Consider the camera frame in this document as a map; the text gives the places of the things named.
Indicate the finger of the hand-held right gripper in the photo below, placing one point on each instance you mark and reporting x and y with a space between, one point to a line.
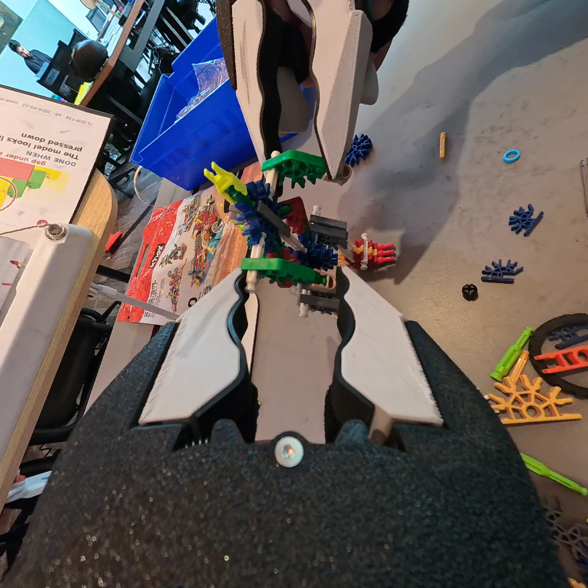
248 55
342 69

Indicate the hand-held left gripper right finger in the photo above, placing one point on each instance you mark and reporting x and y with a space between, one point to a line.
390 363

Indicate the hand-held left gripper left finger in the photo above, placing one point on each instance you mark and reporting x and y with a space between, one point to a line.
193 363

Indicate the multicoloured construction toy model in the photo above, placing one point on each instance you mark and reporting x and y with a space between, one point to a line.
294 165

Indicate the yellow clip connector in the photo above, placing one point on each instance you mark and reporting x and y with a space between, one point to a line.
225 181

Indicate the short dark green rod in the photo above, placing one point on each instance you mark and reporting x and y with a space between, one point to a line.
239 198

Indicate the lime green rod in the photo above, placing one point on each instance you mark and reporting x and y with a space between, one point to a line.
551 473
512 353

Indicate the thin dark grey rod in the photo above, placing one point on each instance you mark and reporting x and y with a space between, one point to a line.
584 188

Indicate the person's right hand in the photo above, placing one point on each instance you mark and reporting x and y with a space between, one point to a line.
382 57

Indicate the clear plastic bag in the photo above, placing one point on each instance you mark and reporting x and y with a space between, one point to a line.
206 82

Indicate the large blue snowflake connector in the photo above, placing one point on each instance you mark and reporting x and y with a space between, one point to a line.
358 149

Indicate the blue plastic bin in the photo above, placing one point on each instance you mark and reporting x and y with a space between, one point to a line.
206 138

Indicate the small black connector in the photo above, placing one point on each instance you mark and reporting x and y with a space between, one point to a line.
470 292

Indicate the K'nex instruction bag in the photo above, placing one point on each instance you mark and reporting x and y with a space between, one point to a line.
160 257

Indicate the wood-edged desk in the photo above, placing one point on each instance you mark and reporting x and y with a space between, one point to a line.
124 36

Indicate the short yellow rod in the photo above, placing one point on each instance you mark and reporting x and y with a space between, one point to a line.
442 145
519 365

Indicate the black office chair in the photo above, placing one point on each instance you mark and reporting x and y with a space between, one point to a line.
69 390

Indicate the small blue fan connector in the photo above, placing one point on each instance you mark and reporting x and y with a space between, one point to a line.
500 273
526 220

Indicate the black rubber tyre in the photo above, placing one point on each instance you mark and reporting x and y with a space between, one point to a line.
535 367

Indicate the large yellow fan connector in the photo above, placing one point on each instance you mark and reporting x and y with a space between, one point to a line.
528 409

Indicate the orange connector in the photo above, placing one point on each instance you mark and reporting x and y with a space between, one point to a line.
565 360

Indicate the printed white board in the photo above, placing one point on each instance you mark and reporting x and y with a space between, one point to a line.
46 174

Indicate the dark grey snowflake connector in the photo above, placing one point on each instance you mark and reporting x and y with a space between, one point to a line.
572 528

